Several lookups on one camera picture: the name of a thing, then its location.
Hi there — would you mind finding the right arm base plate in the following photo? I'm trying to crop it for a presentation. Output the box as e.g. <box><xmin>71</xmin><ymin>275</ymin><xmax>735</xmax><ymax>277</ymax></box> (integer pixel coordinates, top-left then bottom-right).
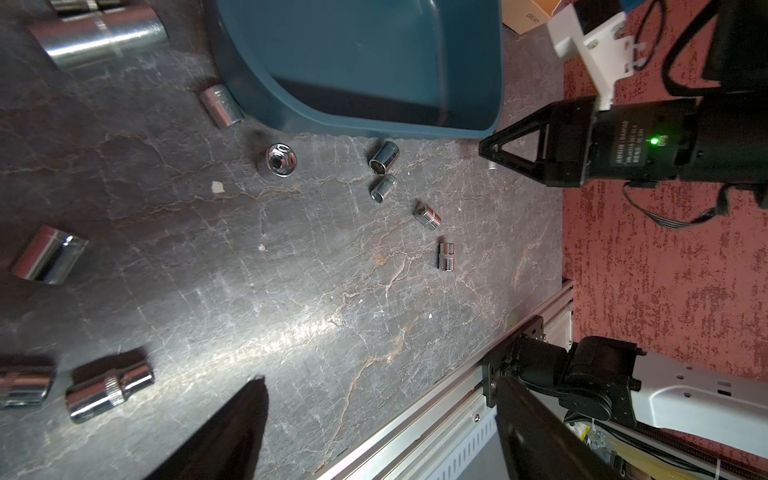
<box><xmin>481</xmin><ymin>315</ymin><xmax>544</xmax><ymax>408</ymax></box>

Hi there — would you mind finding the dark chrome socket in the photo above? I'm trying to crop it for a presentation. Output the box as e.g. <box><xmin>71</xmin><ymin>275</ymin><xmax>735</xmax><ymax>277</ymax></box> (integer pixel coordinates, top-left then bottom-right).
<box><xmin>438</xmin><ymin>242</ymin><xmax>455</xmax><ymax>272</ymax></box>

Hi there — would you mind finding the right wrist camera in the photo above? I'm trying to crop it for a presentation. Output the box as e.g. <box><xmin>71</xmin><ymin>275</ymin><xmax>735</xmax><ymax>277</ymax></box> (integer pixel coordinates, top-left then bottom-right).
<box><xmin>546</xmin><ymin>0</ymin><xmax>635</xmax><ymax>111</ymax></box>

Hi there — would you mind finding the chrome socket box front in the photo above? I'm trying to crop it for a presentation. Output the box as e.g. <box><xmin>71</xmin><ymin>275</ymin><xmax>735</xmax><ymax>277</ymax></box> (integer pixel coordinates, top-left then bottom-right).
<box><xmin>368</xmin><ymin>141</ymin><xmax>400</xmax><ymax>175</ymax></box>

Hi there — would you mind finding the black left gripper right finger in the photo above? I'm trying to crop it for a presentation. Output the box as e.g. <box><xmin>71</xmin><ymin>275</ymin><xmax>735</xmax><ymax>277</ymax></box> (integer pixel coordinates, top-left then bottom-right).
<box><xmin>495</xmin><ymin>378</ymin><xmax>618</xmax><ymax>479</ymax></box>

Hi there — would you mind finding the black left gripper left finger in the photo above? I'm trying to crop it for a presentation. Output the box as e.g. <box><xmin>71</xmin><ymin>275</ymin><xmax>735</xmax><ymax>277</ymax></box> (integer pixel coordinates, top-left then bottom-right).
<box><xmin>148</xmin><ymin>377</ymin><xmax>269</xmax><ymax>479</ymax></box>

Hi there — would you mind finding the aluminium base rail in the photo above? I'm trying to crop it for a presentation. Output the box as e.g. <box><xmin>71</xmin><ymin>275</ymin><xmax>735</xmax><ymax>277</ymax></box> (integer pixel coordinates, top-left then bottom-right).
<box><xmin>313</xmin><ymin>280</ymin><xmax>574</xmax><ymax>479</ymax></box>

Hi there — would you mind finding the blue white marker pen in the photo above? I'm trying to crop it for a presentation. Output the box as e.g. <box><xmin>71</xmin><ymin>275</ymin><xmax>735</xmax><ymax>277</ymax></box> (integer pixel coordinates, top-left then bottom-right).
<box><xmin>1</xmin><ymin>365</ymin><xmax>56</xmax><ymax>410</ymax></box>

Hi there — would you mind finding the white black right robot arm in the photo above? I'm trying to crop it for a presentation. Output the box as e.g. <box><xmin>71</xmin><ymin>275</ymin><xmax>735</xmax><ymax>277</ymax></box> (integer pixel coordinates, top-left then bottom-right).
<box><xmin>479</xmin><ymin>1</ymin><xmax>767</xmax><ymax>479</ymax></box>

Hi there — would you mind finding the small chrome socket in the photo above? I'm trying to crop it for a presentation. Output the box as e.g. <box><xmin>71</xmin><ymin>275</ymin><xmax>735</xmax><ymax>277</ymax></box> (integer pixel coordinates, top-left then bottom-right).
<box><xmin>199</xmin><ymin>84</ymin><xmax>244</xmax><ymax>130</ymax></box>
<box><xmin>370</xmin><ymin>174</ymin><xmax>397</xmax><ymax>204</ymax></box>

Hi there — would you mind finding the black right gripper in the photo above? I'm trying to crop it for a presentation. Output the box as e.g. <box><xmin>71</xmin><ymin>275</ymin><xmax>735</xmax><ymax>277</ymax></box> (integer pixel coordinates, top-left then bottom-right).
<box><xmin>478</xmin><ymin>97</ymin><xmax>697</xmax><ymax>188</ymax></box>

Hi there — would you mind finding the teal plastic storage box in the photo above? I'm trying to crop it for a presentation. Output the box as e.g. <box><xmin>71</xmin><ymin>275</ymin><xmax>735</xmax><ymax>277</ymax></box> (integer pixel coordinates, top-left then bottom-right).
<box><xmin>204</xmin><ymin>0</ymin><xmax>504</xmax><ymax>139</ymax></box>

